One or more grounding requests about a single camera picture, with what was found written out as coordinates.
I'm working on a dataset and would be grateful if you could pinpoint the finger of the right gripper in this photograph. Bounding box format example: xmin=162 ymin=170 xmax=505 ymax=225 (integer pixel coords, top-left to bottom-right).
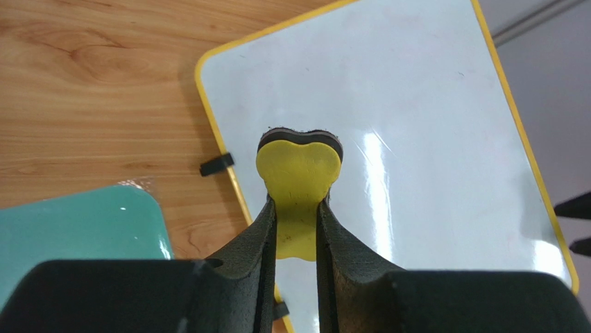
xmin=554 ymin=192 xmax=591 ymax=220
xmin=569 ymin=237 xmax=591 ymax=257

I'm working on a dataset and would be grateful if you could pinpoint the yellow bone-shaped eraser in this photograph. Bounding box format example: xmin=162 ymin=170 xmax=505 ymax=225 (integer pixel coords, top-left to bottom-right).
xmin=256 ymin=128 xmax=343 ymax=262

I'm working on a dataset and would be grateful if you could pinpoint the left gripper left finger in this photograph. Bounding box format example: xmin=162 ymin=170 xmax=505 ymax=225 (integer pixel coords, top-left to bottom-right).
xmin=1 ymin=199 xmax=277 ymax=332

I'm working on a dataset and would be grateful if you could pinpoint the yellow framed whiteboard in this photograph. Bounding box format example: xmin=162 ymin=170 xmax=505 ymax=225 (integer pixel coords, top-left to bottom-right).
xmin=194 ymin=0 xmax=581 ymax=333

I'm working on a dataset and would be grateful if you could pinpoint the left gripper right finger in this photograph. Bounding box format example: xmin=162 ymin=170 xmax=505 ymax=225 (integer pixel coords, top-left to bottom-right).
xmin=316 ymin=201 xmax=590 ymax=332

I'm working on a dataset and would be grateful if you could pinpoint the teal cutting mat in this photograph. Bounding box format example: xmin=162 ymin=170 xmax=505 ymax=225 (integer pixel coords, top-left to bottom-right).
xmin=1 ymin=185 xmax=174 ymax=305

